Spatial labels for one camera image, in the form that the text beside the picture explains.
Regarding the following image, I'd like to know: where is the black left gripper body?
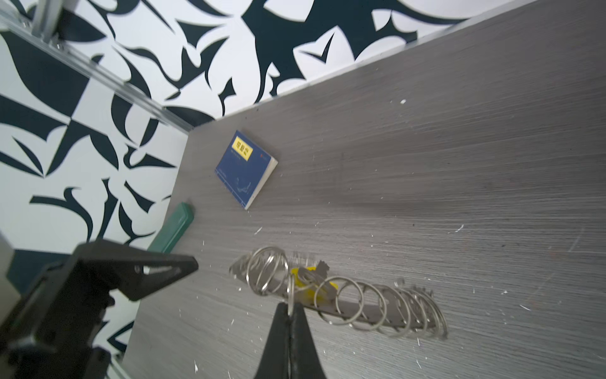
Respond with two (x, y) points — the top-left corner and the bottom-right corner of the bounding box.
(1, 265), (114, 378)

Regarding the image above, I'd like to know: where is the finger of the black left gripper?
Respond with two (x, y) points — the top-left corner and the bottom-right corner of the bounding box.
(74, 239), (199, 301)

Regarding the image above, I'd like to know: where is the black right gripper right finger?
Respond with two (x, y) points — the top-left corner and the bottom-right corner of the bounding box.
(290, 303), (327, 379)

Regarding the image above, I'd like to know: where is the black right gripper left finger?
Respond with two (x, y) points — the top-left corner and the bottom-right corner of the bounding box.
(254, 303), (290, 379)

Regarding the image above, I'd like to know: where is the yellow key tag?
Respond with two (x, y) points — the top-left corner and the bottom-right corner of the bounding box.
(290, 262), (339, 305)

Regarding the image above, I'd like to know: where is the metal ring with keyrings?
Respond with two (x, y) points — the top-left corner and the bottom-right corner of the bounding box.
(229, 245), (449, 341)

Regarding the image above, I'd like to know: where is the green flat case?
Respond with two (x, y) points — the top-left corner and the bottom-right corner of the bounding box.
(148, 202), (194, 254)

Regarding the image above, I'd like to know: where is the blue book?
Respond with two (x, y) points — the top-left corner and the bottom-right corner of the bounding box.
(215, 130), (279, 210)

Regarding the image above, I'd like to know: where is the aluminium frame post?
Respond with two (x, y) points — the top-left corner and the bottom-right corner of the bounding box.
(1, 1), (193, 134)

